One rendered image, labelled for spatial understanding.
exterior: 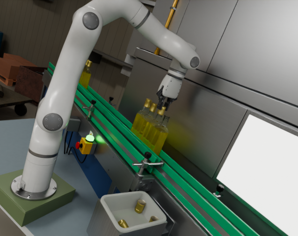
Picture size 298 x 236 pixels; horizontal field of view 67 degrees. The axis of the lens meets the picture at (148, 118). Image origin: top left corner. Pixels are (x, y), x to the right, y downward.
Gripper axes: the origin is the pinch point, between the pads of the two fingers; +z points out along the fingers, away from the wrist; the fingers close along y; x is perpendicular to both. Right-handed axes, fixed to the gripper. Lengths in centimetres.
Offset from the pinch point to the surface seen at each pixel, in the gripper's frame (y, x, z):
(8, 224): 38, -70, 134
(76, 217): 30, 6, 59
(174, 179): 4.1, 27.8, 23.2
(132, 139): 6.5, -5.3, 22.4
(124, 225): 27, 34, 37
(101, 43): -119, -359, -9
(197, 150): -12.0, 20.9, 12.6
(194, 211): 4, 42, 27
